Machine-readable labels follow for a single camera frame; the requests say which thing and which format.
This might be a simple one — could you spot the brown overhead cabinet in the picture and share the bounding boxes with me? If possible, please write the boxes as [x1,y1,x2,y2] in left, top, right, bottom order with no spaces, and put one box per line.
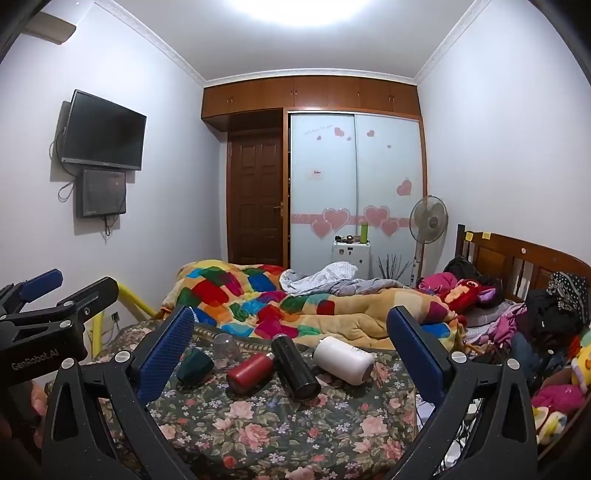
[201,75,421,133]

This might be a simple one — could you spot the pink cloth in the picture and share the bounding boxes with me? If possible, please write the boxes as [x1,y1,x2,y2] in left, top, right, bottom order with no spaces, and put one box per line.
[530,382,585,417]

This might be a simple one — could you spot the yellow bed rail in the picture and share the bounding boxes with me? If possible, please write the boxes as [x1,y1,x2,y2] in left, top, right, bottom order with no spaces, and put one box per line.
[91,282,158,361]

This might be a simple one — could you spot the pink clothing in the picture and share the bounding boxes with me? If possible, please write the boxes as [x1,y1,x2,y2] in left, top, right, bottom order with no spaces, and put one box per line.
[417,271,459,295]

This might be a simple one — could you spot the black bottle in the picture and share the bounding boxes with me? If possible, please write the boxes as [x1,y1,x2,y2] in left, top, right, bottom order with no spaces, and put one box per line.
[270,335,322,403]

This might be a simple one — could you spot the dark green cup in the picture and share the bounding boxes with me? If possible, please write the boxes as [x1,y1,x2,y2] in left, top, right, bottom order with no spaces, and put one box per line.
[176,347,216,387]

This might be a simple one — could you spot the standing fan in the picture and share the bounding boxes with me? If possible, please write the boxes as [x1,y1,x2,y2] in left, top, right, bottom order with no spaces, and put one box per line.
[408,195,450,285]

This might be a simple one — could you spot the red plush toy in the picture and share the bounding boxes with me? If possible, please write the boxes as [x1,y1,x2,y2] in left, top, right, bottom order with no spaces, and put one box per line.
[438,278,503,320]

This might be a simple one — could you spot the small white cabinet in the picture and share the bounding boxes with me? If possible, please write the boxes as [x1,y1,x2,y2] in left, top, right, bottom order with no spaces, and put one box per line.
[332,240,372,280]

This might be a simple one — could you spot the black bag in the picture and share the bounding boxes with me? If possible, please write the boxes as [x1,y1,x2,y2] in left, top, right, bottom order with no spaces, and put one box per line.
[443,256,482,283]

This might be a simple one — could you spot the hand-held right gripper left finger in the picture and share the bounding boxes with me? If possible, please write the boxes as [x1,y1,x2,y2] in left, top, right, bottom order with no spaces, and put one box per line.
[41,305,204,480]

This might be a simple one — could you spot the yellow plush toy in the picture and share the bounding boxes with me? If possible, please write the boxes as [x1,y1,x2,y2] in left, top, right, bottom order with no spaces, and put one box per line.
[570,331,591,387]

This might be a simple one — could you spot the white bottle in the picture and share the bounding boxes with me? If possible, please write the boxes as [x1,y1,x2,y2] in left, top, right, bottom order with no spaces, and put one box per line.
[312,335,376,385]

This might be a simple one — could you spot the wardrobe with heart stickers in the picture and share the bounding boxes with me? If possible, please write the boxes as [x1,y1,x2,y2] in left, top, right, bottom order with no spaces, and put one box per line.
[285,109,426,288]

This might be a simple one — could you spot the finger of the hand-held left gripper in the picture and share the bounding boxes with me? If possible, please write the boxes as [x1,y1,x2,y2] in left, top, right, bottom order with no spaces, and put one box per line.
[9,276,120,333]
[0,269,64,320]

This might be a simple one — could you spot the grey white crumpled cloth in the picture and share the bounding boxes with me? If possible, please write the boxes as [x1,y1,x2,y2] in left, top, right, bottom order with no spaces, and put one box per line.
[279,261,408,297]

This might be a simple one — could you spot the dried twigs bundle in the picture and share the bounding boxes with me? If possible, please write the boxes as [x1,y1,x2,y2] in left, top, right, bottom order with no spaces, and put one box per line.
[376,253,413,283]

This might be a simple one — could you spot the brown wooden door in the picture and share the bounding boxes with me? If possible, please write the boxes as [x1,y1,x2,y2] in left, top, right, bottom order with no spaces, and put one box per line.
[229,130,284,268]

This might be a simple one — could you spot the floral blanket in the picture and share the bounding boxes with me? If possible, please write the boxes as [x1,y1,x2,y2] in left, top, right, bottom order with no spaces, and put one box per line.
[45,320,426,480]

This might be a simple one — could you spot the brown wooden headboard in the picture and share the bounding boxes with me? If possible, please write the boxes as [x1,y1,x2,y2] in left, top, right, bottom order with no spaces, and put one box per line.
[454,224,591,320]

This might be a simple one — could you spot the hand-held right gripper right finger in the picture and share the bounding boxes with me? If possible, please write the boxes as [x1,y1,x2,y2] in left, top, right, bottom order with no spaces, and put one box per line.
[365,307,539,480]

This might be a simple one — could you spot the black television cable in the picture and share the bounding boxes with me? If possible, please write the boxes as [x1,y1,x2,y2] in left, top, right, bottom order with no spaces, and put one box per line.
[48,100,77,202]

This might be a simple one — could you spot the black wall television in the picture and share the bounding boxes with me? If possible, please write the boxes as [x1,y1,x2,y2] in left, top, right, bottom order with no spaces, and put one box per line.
[60,89,148,172]

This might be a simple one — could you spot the colourful patchwork quilt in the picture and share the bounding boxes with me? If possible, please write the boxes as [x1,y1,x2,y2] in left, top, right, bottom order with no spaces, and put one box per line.
[158,260,465,352]

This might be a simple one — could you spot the clear glass cup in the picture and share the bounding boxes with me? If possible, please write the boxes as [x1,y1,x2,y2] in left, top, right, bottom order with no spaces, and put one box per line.
[212,332,242,366]

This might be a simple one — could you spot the dark dotted scarf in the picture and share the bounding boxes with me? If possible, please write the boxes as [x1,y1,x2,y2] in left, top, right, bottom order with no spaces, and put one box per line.
[547,271,591,313]

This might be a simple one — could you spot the white air conditioner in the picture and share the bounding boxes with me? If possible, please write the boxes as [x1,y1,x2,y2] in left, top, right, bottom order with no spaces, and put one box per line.
[23,11,77,46]

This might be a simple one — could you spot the red bottle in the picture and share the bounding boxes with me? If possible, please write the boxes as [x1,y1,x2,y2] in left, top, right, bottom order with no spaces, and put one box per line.
[226,353,277,396]

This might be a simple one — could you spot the black clothing pile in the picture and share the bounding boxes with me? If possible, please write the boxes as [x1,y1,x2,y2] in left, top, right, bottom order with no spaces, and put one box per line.
[523,288,574,343]

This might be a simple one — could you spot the small black wall monitor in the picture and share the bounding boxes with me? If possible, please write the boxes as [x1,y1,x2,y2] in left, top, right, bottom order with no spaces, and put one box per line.
[76,168,127,219]

